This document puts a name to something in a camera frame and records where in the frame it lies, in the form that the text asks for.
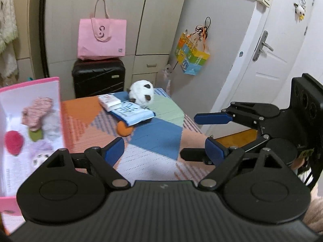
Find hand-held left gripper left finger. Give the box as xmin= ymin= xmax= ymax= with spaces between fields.
xmin=42 ymin=137 xmax=131 ymax=190

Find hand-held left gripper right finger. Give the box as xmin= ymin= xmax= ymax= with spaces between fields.
xmin=198 ymin=137 xmax=290 ymax=189

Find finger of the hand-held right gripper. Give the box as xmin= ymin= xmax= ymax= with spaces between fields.
xmin=180 ymin=134 xmax=271 ymax=166
xmin=194 ymin=102 xmax=281 ymax=129

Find purple plush toy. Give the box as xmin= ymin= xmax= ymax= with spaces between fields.
xmin=27 ymin=141 xmax=55 ymax=168

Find green soft toy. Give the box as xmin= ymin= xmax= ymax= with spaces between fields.
xmin=28 ymin=128 xmax=43 ymax=142

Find pink floral white doll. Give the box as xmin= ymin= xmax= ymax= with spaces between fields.
xmin=21 ymin=97 xmax=55 ymax=129

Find red strawberry plush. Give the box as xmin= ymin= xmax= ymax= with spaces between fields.
xmin=5 ymin=130 xmax=25 ymax=156

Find pink cardboard shoe box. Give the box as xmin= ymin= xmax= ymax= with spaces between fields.
xmin=0 ymin=77 xmax=67 ymax=235

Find person's right forearm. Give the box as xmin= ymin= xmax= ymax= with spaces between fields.
xmin=298 ymin=169 xmax=323 ymax=238

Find person's right hand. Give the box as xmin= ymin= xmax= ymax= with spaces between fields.
xmin=291 ymin=154 xmax=313 ymax=170

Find orange ball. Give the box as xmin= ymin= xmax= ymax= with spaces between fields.
xmin=116 ymin=121 xmax=134 ymax=137

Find patchwork bed cover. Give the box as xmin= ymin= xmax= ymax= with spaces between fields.
xmin=59 ymin=88 xmax=210 ymax=182

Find blue wet wipes packet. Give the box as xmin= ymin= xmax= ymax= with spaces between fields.
xmin=112 ymin=100 xmax=155 ymax=126

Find white door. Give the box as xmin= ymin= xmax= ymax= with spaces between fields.
xmin=204 ymin=0 xmax=323 ymax=142

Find small white box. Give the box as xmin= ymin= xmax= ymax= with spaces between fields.
xmin=98 ymin=94 xmax=122 ymax=112

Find small pink white toy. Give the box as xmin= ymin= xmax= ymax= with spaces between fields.
xmin=163 ymin=64 xmax=175 ymax=93

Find white panda plush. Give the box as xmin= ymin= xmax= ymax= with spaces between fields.
xmin=127 ymin=80 xmax=155 ymax=108

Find colourful gift bag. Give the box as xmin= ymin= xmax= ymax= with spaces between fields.
xmin=176 ymin=17 xmax=211 ymax=76

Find black suitcase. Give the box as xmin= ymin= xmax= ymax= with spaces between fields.
xmin=71 ymin=58 xmax=126 ymax=99

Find pink tote bag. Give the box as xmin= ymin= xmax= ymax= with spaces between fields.
xmin=77 ymin=0 xmax=127 ymax=61

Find white duck plush hook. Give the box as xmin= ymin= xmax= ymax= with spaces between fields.
xmin=292 ymin=0 xmax=307 ymax=21

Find beige wardrobe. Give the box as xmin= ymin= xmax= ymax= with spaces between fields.
xmin=27 ymin=0 xmax=190 ymax=99

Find white fluffy robe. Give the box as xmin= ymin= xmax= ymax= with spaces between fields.
xmin=0 ymin=0 xmax=20 ymax=79

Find metal door handle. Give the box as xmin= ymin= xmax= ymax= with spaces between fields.
xmin=253 ymin=31 xmax=274 ymax=62

